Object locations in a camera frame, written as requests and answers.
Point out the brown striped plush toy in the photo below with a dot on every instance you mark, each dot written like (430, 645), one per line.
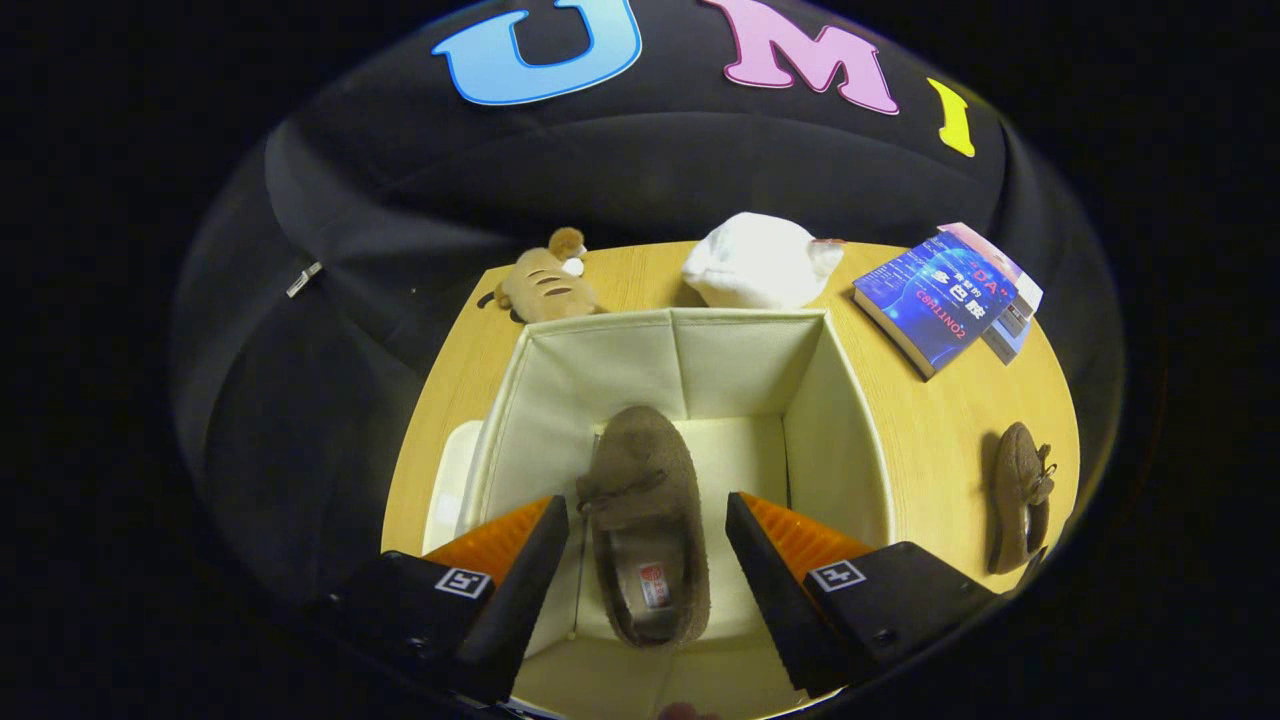
(545, 285)

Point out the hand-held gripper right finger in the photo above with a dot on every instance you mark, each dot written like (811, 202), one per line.
(775, 600)

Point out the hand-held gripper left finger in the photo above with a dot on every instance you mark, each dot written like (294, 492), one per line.
(515, 600)

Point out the white plastic bag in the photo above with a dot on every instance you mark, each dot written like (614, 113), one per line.
(750, 265)

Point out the white clip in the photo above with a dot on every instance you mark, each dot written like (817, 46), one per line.
(304, 279)

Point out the cream fabric storage box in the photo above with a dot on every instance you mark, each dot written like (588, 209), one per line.
(620, 370)

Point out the pink book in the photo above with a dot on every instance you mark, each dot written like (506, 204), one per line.
(1005, 265)

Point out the brown slipper shoe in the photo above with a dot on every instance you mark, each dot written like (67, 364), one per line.
(1015, 490)
(640, 470)

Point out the grey book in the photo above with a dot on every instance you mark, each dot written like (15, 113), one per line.
(1008, 338)

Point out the black backdrop cloth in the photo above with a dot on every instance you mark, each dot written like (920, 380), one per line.
(400, 200)

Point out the blue book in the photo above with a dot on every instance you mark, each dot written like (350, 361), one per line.
(935, 300)

